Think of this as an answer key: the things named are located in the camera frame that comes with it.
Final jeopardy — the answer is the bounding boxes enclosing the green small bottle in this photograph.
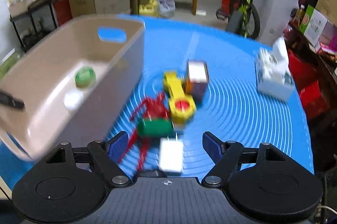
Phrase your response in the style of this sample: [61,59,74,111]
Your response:
[136,118,186,138]

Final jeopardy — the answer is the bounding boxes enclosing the white usb charger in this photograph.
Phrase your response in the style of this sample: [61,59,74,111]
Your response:
[158,138,184,174]

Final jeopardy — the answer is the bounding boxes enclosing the white round bottle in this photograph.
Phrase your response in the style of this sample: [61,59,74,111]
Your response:
[63,89,83,111]

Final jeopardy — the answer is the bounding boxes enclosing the red plastic figure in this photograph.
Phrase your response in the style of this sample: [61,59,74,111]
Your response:
[118,92,170,171]

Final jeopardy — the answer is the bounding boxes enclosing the beige plastic storage bin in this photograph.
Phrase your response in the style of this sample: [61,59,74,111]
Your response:
[1,15,145,162]

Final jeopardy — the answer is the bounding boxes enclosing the green round tin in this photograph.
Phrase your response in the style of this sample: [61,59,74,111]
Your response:
[74,66,96,88]

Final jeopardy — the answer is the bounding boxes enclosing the yellow toy wrench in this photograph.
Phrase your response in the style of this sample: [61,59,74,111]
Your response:
[163,71,197,125]

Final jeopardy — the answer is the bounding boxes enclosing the patterned square box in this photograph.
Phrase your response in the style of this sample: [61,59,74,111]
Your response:
[184,60,210,102]

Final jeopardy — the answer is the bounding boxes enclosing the black metal shelf rack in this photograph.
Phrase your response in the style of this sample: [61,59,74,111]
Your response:
[9,0,58,53]

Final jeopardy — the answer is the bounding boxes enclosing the floral tissue pack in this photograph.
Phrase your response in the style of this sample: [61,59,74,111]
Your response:
[255,37,295,102]

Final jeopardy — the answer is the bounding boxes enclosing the yellow oil jug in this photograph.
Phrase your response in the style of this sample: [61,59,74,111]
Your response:
[138,0,159,17]

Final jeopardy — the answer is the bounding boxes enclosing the green white carton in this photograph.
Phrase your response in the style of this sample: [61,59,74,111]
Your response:
[299,5,328,47]

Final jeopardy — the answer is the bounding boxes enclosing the clear plastic bag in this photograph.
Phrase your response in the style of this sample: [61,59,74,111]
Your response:
[158,0,175,18]

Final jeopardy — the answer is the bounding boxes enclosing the white appliance box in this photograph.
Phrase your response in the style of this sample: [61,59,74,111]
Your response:
[253,0,298,46]

